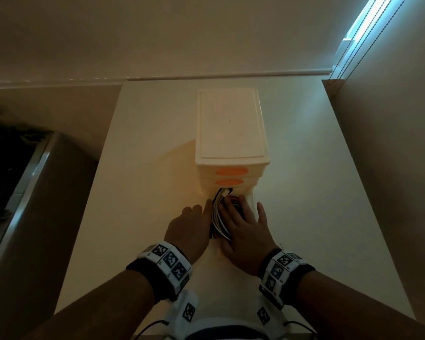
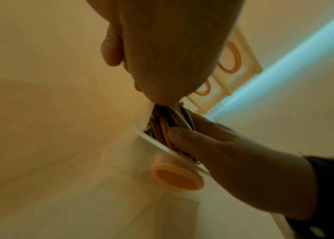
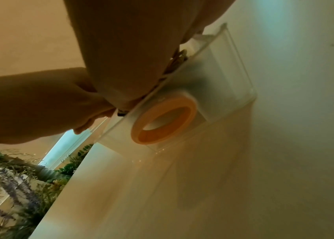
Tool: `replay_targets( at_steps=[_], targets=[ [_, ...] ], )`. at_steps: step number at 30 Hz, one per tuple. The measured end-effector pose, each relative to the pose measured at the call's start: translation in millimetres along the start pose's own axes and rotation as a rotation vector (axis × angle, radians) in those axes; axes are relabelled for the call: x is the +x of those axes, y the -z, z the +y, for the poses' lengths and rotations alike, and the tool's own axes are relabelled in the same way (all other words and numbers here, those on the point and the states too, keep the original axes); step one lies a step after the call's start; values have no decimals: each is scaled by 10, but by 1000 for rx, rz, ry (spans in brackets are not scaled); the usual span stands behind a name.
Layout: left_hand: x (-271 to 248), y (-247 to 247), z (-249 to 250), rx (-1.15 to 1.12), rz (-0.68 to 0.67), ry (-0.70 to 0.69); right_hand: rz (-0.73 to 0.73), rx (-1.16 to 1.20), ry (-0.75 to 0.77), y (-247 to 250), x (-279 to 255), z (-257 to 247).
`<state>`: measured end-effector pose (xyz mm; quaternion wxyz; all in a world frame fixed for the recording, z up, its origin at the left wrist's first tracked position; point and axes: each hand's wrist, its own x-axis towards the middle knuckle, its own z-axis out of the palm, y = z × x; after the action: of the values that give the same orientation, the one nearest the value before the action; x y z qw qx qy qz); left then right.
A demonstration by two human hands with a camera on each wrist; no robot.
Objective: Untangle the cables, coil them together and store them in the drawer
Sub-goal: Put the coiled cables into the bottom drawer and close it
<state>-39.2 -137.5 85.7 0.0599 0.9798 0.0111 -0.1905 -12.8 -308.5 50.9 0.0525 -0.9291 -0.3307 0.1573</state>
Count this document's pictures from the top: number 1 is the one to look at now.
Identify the person's left hand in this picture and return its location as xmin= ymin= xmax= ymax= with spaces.
xmin=163 ymin=198 xmax=213 ymax=265

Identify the bundle of cables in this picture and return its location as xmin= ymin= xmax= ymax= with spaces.
xmin=209 ymin=189 xmax=247 ymax=241

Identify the person's left forearm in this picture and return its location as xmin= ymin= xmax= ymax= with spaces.
xmin=21 ymin=269 xmax=156 ymax=340

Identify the person's right hand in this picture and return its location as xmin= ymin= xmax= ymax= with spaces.
xmin=218 ymin=194 xmax=279 ymax=277

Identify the beaded blind pull chain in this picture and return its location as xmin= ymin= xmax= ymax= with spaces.
xmin=327 ymin=0 xmax=410 ymax=94

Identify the thin black right camera wire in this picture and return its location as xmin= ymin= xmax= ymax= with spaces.
xmin=283 ymin=320 xmax=318 ymax=340

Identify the person's right forearm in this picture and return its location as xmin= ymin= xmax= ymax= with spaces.
xmin=294 ymin=271 xmax=425 ymax=340

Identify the white cable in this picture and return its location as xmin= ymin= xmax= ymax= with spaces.
xmin=212 ymin=188 xmax=234 ymax=242

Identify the cream three-drawer organiser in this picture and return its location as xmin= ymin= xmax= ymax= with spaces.
xmin=195 ymin=87 xmax=271 ymax=261

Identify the bright narrow window strip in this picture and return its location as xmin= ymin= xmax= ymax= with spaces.
xmin=327 ymin=0 xmax=410 ymax=93

